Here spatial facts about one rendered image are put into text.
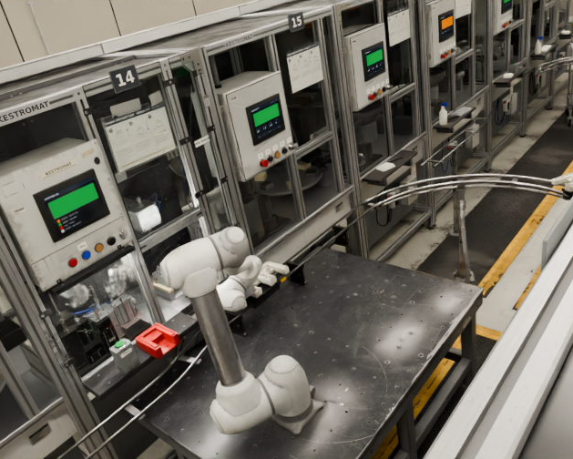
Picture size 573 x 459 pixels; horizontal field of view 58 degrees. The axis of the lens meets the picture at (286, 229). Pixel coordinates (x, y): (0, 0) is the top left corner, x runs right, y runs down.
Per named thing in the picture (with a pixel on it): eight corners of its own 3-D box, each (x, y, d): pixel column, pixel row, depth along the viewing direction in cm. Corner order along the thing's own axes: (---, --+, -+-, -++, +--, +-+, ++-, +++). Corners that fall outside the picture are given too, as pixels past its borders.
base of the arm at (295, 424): (331, 399, 214) (329, 389, 212) (298, 437, 200) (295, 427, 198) (297, 382, 226) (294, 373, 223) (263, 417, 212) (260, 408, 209)
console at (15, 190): (46, 294, 194) (-7, 182, 172) (14, 276, 212) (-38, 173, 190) (137, 241, 220) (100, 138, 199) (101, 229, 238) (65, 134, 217)
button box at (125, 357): (125, 374, 216) (116, 352, 210) (115, 367, 220) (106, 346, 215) (140, 362, 220) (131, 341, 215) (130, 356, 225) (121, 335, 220)
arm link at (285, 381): (319, 404, 205) (311, 363, 195) (279, 427, 199) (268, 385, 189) (300, 381, 219) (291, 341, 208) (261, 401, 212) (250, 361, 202)
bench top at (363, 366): (305, 538, 169) (303, 531, 167) (126, 409, 236) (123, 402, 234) (484, 294, 263) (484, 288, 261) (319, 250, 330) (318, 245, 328)
